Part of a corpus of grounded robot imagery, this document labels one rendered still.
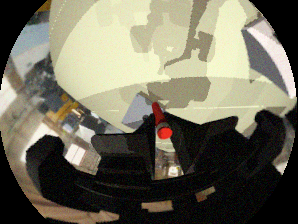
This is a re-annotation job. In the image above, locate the red peg with white band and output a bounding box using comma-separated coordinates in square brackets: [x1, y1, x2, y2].
[152, 103, 172, 139]

